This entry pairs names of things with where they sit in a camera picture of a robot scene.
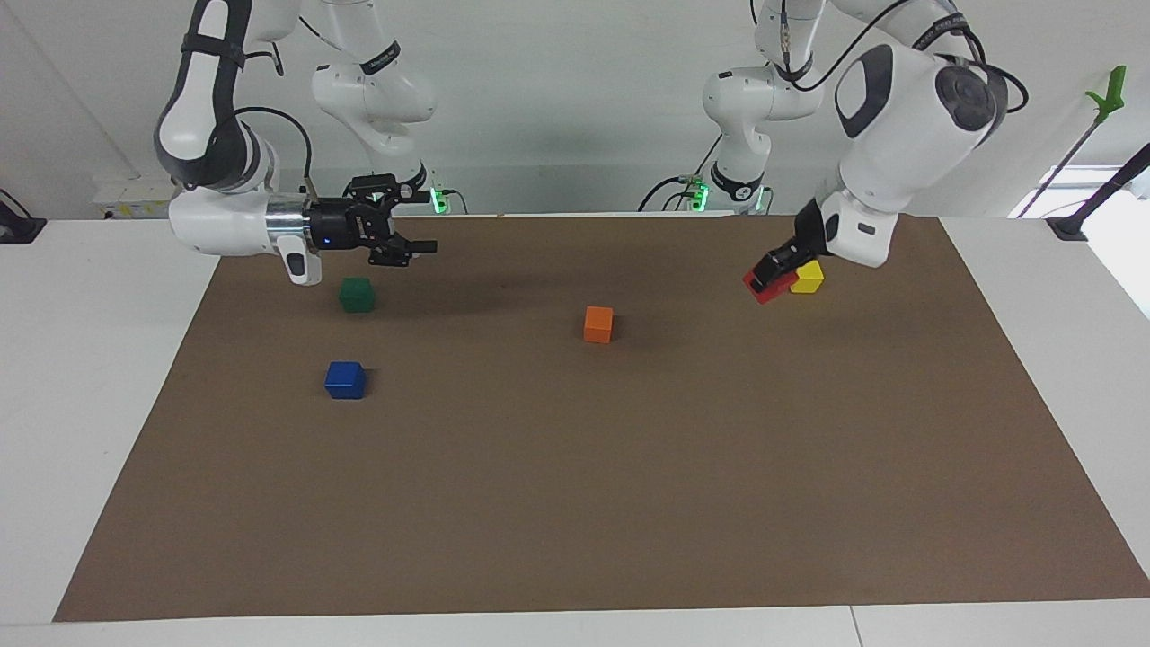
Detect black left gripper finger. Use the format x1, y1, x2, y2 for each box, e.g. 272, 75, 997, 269
751, 244, 808, 292

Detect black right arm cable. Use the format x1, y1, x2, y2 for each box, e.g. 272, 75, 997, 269
232, 106, 314, 194

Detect green-tipped thin pole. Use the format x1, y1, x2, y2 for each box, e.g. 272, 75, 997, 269
1017, 65, 1127, 218

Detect blue wooden block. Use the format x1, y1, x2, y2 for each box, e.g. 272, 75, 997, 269
324, 361, 367, 400

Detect red wooden block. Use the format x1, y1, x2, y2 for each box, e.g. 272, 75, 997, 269
742, 266, 801, 306

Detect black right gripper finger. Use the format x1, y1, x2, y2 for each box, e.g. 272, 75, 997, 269
344, 175, 429, 213
367, 226, 438, 268

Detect black left base cables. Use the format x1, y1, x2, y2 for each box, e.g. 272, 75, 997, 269
638, 135, 724, 214

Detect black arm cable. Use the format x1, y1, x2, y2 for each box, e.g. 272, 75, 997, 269
780, 0, 1030, 113
232, 106, 314, 194

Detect black right base cables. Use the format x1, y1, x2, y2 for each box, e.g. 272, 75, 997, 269
422, 171, 468, 215

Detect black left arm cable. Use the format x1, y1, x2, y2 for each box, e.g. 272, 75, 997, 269
780, 0, 1030, 113

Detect black table clamp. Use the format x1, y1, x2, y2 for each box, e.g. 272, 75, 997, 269
0, 189, 48, 245

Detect white power strip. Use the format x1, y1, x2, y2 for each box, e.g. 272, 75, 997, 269
94, 175, 181, 221

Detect black base cables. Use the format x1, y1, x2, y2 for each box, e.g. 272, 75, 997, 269
638, 135, 724, 214
422, 171, 468, 215

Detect brown table mat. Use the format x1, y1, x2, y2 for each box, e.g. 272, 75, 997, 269
52, 216, 1150, 623

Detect black clamp stand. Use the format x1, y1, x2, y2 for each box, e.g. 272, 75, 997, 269
1047, 142, 1150, 242

